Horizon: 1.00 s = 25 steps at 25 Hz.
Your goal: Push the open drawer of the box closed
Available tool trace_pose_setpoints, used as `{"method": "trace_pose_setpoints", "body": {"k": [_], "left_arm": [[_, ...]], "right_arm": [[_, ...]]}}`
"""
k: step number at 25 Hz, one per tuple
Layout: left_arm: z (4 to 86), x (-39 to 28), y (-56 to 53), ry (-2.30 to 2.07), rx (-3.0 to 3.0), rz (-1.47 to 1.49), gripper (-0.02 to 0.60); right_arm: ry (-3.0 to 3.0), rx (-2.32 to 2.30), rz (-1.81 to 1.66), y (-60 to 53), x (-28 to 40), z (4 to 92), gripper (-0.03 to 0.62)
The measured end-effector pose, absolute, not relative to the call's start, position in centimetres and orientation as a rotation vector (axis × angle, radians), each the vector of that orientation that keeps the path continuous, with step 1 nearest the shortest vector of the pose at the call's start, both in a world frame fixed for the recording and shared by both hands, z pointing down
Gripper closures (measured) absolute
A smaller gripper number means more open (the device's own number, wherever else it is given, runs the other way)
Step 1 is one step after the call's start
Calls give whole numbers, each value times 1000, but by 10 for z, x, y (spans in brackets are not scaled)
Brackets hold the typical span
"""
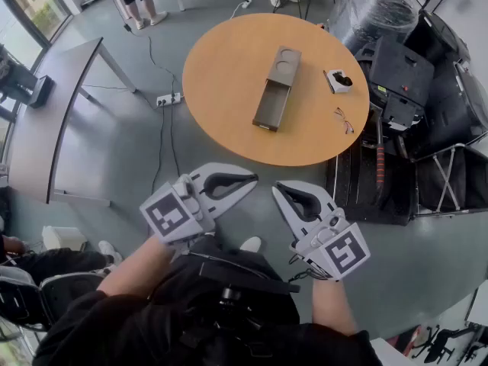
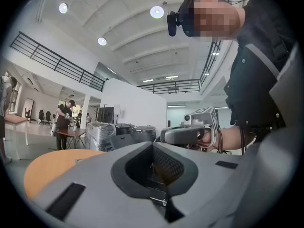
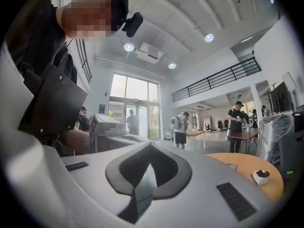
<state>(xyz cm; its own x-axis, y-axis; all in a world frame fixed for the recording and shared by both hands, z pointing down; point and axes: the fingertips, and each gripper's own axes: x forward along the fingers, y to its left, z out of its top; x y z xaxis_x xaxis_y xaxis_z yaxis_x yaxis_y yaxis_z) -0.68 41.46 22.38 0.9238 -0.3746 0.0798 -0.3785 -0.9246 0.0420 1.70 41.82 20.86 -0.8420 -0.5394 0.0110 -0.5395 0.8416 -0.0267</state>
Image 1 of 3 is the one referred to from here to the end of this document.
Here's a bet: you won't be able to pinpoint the large black hard case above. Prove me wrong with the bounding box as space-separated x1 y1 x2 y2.
403 9 488 159

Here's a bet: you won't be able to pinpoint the person's black clothing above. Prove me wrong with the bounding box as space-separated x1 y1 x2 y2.
33 237 383 366

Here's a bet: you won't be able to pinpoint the black bag with metal frame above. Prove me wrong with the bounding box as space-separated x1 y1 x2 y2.
413 142 488 216

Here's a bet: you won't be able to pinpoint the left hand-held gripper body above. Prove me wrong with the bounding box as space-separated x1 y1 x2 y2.
139 173 217 244

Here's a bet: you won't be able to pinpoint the thin-framed eyeglasses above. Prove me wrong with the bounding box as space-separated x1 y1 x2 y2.
333 106 355 136

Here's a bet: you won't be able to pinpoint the plastic-wrapped black roll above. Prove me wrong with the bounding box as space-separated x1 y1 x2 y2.
328 0 421 55

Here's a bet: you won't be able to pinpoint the brown box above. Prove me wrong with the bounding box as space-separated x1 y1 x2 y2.
265 44 303 90

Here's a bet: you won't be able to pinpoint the person's left forearm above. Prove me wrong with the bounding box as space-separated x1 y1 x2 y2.
96 236 181 301

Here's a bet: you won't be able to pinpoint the long black floor cable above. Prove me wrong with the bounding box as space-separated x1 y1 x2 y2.
124 23 180 95

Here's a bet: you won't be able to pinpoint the black chest harness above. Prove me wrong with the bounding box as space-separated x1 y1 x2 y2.
178 252 302 360

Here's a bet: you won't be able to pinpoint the white tray with black device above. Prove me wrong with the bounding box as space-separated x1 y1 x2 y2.
323 68 355 95

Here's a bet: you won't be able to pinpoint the grey curved desk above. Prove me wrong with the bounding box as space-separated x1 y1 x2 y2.
7 36 138 209

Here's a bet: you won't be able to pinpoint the black ribbed floor case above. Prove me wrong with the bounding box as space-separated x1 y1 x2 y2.
324 135 419 227

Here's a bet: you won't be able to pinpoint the black equipment case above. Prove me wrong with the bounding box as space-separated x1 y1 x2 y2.
355 34 436 132

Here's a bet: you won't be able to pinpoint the red black striped handle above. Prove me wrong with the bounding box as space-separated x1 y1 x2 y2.
375 144 387 196

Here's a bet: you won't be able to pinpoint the person's right forearm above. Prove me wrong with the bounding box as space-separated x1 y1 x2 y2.
311 278 360 338

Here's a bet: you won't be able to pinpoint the brown drawer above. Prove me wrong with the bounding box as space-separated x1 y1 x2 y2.
252 80 293 133

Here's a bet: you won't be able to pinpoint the grey office chair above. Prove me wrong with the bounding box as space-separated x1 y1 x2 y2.
0 265 106 333

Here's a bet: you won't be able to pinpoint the black box on desk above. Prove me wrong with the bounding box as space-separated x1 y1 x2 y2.
28 74 55 110

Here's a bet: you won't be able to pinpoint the white waste bin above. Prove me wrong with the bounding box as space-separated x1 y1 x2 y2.
40 224 88 252

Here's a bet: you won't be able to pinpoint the person's white shoe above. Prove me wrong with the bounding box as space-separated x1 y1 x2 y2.
239 236 263 254

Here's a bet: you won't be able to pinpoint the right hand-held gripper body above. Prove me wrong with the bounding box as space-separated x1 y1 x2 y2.
291 207 372 282

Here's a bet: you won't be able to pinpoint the black office chair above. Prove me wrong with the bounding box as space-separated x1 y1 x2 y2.
413 321 488 365

